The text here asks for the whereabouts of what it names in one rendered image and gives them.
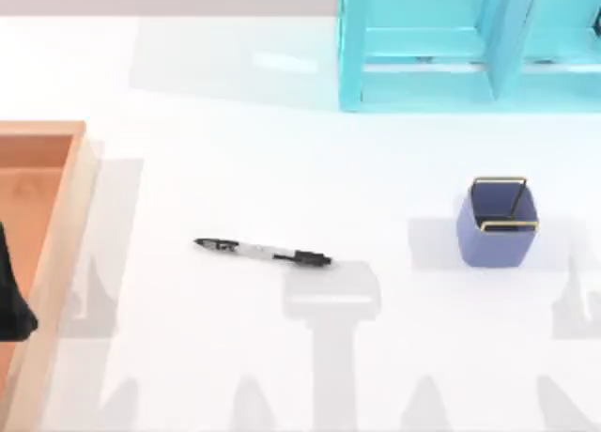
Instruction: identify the black and silver pen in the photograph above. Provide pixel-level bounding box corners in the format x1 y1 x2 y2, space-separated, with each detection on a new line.
193 237 334 269

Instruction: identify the light blue rack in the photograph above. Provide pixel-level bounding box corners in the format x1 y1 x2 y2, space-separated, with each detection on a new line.
336 0 601 115

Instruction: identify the blue pen holder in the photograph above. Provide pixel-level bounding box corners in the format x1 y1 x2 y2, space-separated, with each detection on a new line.
455 176 541 269

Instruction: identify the shallow salmon-coloured box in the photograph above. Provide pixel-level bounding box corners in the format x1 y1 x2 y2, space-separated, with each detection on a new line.
0 120 87 432

